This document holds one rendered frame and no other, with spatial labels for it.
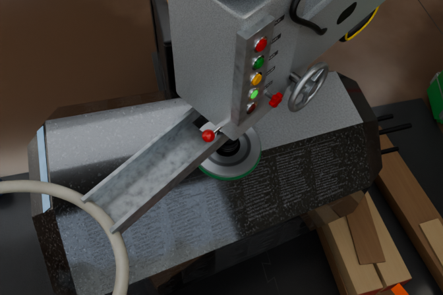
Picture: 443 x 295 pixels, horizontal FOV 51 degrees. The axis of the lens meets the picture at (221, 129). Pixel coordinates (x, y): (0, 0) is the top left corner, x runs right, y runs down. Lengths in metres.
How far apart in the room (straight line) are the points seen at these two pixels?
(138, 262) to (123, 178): 0.41
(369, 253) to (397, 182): 0.48
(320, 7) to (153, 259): 0.92
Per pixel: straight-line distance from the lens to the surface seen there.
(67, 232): 1.51
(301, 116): 1.60
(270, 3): 0.88
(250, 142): 1.47
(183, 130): 1.27
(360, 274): 2.05
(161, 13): 2.00
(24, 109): 2.77
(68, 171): 1.53
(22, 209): 2.43
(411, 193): 2.41
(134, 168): 1.23
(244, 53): 0.87
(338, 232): 2.09
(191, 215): 1.51
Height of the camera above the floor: 2.10
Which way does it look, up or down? 57 degrees down
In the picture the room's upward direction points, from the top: 2 degrees clockwise
